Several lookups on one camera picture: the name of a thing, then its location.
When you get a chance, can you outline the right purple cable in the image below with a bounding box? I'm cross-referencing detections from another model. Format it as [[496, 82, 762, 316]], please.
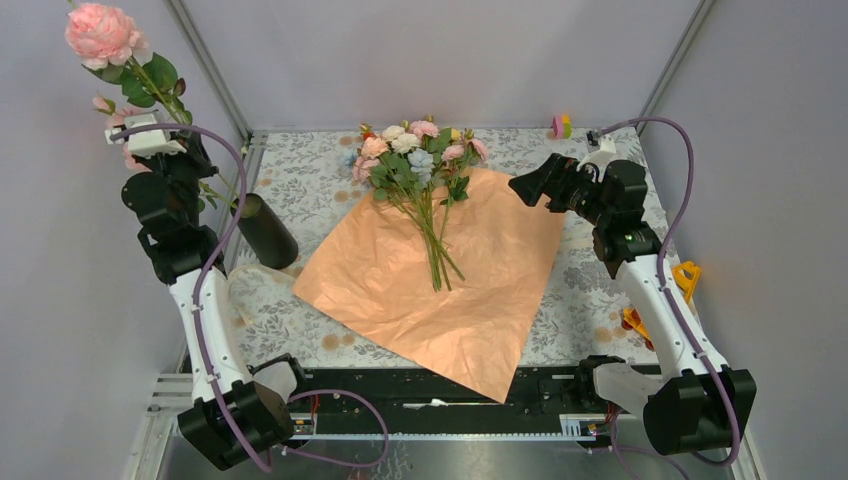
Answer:
[[592, 117, 743, 480]]

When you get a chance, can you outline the orange wrapping paper sheet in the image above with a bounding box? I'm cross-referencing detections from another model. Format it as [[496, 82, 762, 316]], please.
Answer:
[[293, 168, 565, 403]]

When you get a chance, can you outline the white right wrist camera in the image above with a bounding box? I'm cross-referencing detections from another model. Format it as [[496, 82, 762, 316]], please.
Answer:
[[577, 130, 617, 178]]

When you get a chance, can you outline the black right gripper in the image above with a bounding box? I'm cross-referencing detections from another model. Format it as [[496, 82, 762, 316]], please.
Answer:
[[508, 153, 613, 227]]

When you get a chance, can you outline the purple cable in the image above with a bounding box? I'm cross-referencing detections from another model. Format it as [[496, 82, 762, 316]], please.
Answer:
[[592, 117, 743, 480], [109, 123, 392, 475]]

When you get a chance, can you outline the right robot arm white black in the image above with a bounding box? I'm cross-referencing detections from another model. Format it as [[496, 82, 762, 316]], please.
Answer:
[[508, 154, 757, 466]]

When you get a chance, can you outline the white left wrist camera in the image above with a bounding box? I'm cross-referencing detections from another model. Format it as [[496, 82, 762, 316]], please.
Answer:
[[104, 110, 187, 159]]

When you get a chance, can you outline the floral patterned table mat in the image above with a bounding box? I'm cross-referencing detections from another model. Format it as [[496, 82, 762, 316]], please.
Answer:
[[230, 131, 656, 368]]

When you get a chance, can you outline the translucent cellophane wrap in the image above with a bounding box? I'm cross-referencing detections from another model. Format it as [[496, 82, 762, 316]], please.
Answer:
[[226, 264, 297, 328]]

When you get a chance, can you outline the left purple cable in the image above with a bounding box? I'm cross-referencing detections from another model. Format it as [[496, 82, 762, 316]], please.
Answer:
[[109, 123, 392, 475]]

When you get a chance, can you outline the large pink rose stem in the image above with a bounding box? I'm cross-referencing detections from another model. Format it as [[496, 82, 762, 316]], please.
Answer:
[[64, 1, 193, 124]]

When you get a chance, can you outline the paper flower bouquet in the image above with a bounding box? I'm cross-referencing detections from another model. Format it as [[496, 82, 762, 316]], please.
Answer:
[[352, 115, 489, 291]]

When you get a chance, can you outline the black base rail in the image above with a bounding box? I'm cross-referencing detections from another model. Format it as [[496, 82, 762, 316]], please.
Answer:
[[248, 355, 613, 440]]

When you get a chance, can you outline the pink green stacked toy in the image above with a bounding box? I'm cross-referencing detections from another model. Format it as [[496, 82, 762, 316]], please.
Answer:
[[551, 114, 573, 139]]

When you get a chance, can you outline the yellow plastic toy piece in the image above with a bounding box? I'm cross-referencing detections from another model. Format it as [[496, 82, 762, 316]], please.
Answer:
[[620, 261, 702, 351]]

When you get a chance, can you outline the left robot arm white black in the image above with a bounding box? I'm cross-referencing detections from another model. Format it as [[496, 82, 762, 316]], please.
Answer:
[[106, 123, 311, 472]]

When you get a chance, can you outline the black cylindrical vase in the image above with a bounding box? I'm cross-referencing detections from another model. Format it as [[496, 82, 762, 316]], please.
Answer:
[[237, 193, 299, 270]]

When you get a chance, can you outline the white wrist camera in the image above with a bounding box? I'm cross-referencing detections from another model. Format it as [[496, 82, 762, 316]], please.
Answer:
[[104, 110, 187, 159], [577, 130, 617, 178]]

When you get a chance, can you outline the pink rose stem in vase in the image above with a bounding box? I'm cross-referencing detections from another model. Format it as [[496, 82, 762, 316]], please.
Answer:
[[91, 93, 241, 217]]

